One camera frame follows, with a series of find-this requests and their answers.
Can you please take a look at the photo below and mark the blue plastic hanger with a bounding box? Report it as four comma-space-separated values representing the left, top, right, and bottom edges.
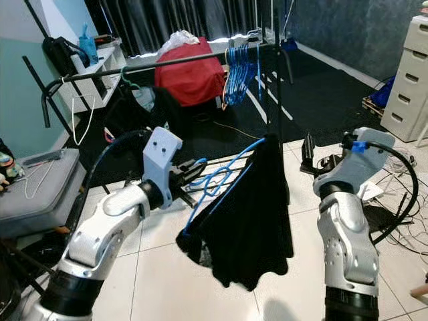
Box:
184, 137, 268, 235

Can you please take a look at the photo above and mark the black knit garment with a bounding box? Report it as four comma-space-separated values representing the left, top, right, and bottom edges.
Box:
176, 132, 295, 292

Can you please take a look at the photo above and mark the green hanger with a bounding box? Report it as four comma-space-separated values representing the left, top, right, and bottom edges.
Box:
120, 66, 141, 91

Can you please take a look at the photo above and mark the black carpet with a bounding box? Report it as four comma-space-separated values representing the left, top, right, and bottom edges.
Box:
64, 40, 409, 188

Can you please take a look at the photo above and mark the white flat strip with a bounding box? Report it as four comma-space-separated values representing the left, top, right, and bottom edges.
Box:
244, 90, 268, 124

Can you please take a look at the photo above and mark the blue bag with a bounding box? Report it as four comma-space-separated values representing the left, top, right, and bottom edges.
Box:
370, 75, 397, 109

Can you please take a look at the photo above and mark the red cloth cover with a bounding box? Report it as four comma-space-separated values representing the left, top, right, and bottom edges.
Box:
154, 38, 227, 108

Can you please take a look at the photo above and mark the bunch of blue hangers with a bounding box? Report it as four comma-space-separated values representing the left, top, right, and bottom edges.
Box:
224, 41, 265, 108

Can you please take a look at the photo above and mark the white drawer unit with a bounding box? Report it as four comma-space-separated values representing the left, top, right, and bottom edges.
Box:
379, 15, 428, 142

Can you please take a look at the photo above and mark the grey storage ottoman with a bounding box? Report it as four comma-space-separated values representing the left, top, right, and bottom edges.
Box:
0, 148, 88, 240

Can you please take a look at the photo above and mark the black metal clothes rack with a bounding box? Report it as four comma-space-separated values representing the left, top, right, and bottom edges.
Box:
21, 0, 296, 201

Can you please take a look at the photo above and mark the grey window bench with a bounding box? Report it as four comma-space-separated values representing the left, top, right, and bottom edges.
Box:
127, 33, 275, 68

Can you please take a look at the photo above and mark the white plastic bag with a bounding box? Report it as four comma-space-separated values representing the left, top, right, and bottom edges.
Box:
159, 29, 200, 54

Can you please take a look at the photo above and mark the white shelf unit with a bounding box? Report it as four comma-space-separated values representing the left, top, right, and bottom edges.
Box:
53, 43, 124, 114

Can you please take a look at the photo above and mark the dark curtain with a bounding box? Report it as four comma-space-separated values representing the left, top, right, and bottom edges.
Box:
84, 0, 282, 58

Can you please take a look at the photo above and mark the blue spray bottle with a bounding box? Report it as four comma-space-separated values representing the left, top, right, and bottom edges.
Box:
78, 24, 99, 66

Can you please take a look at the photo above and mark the black bag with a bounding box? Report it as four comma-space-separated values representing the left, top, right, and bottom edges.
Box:
42, 37, 81, 78

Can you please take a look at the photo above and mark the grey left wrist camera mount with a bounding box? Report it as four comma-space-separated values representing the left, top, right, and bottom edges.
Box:
142, 126, 183, 209

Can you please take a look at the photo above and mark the green plush keychain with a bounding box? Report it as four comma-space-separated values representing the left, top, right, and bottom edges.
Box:
0, 152, 15, 185

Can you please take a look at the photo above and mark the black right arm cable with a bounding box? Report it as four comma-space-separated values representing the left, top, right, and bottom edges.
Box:
341, 134, 420, 245

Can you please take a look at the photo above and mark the white wire hanger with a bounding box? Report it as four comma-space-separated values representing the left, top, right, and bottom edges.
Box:
70, 90, 98, 146
23, 160, 58, 201

